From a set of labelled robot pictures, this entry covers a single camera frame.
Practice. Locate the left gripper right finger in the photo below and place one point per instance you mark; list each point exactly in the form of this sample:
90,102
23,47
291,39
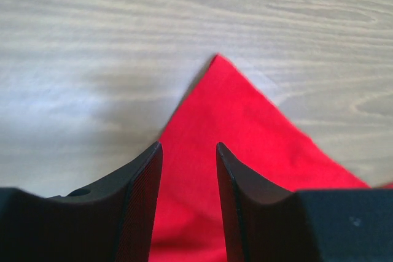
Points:
265,222

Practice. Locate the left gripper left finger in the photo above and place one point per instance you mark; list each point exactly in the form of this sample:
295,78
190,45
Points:
111,219

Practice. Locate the red t-shirt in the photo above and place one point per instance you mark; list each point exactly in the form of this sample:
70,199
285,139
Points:
224,107

